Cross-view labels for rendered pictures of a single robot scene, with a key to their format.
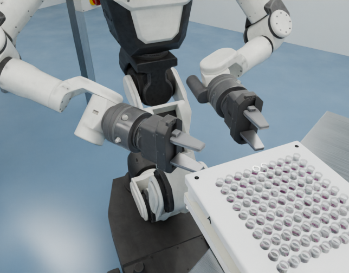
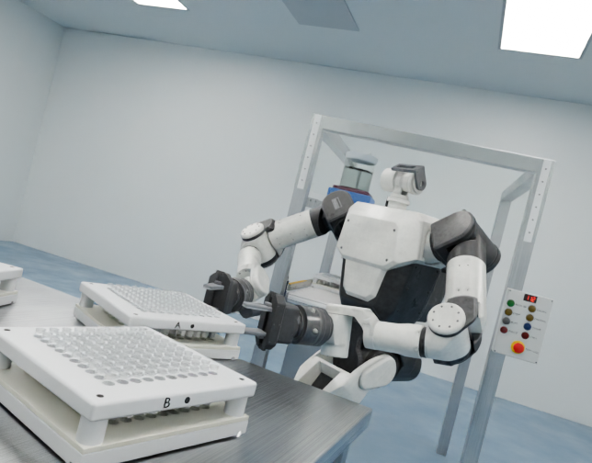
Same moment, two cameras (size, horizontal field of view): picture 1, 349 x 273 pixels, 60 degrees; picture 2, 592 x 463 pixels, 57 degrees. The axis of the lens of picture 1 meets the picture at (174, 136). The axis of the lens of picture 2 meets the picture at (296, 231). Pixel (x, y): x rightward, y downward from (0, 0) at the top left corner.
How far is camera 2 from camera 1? 1.28 m
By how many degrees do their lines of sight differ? 75
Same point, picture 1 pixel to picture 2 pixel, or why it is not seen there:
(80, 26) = (489, 371)
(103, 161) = not seen: outside the picture
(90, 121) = not seen: hidden behind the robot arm
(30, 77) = (244, 255)
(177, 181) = not seen: hidden behind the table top
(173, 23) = (370, 283)
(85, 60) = (474, 419)
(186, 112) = (336, 383)
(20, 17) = (282, 234)
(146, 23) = (350, 273)
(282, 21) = (445, 315)
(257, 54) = (393, 332)
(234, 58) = (352, 310)
